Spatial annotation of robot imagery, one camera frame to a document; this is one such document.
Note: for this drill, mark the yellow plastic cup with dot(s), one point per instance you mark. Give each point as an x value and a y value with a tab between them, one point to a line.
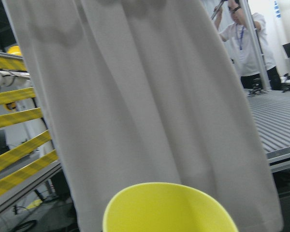
165	207

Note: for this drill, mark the white hanging cloth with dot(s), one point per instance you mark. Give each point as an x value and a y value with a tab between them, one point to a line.
140	91

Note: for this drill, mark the person in white shirt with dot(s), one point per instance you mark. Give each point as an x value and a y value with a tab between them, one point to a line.
242	45

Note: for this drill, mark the yellow black hazard tape barrier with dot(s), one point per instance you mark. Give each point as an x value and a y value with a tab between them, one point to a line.
26	147

